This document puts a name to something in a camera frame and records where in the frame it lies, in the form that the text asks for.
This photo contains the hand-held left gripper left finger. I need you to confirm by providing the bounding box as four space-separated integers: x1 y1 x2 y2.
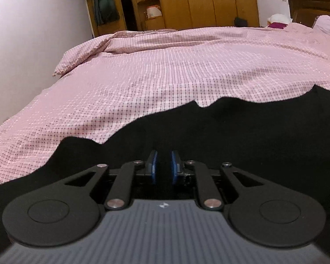
62 150 158 211

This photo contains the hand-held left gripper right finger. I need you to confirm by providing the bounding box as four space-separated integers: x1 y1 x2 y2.
169 150 267 212

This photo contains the black garment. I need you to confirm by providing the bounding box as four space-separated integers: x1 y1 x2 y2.
0 84 330 255

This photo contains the pink checked blanket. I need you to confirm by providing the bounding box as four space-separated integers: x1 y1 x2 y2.
0 23 330 190

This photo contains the white pot with orange trim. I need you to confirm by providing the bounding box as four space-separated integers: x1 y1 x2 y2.
146 5 163 20

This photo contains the wooden wardrobe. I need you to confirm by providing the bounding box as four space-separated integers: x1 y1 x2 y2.
81 0 260 37

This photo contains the dark hanging jacket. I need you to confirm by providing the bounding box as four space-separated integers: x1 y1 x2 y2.
86 0 120 28

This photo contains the dark wooden headboard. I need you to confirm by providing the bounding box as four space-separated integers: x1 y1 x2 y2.
286 0 330 28

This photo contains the pale pink pillow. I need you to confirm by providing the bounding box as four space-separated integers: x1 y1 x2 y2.
312 15 330 40

